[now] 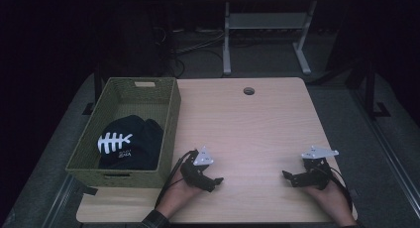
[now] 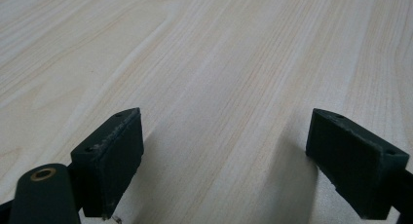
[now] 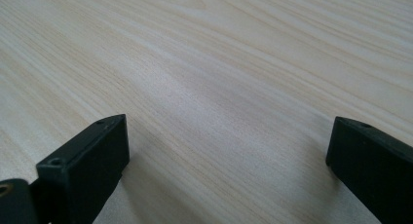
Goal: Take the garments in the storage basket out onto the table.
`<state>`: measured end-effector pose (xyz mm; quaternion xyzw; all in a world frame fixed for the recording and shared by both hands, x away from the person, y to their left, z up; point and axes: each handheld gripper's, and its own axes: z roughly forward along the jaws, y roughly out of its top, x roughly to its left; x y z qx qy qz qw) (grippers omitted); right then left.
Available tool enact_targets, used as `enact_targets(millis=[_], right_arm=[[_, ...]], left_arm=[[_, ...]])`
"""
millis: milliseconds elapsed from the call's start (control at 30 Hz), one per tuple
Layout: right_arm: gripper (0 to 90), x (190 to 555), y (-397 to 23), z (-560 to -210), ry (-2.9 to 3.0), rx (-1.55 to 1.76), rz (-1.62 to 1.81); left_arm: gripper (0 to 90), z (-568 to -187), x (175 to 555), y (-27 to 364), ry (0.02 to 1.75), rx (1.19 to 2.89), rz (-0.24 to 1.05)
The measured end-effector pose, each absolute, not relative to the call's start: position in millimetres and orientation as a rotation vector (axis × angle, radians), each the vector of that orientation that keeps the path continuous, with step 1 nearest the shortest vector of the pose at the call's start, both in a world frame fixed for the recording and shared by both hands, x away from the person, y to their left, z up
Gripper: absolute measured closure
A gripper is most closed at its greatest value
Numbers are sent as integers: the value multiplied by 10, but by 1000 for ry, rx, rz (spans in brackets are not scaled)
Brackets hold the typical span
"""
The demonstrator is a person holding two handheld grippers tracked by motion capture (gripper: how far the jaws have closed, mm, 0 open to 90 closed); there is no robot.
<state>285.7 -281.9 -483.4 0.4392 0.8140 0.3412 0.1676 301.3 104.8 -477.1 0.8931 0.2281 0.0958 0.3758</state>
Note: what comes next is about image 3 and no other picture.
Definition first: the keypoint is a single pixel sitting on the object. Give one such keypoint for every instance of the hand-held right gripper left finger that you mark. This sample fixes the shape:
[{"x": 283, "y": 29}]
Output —
[{"x": 87, "y": 165}]

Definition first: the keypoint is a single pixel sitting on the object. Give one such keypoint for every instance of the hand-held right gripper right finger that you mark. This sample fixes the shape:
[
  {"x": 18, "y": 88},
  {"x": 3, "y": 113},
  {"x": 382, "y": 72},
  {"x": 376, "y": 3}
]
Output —
[{"x": 376, "y": 165}]

